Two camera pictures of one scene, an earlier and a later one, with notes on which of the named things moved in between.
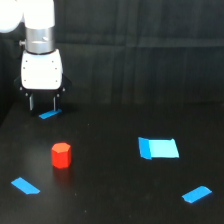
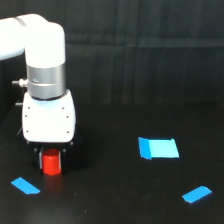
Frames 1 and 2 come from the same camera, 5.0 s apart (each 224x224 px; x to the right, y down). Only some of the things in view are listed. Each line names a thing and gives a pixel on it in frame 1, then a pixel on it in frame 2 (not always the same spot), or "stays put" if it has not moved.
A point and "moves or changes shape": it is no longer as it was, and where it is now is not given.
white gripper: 42,72 → 49,121
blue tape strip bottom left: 24,186 stays put
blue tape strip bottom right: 196,194 stays put
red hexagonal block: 61,155 moves or changes shape
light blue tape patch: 154,148 stays put
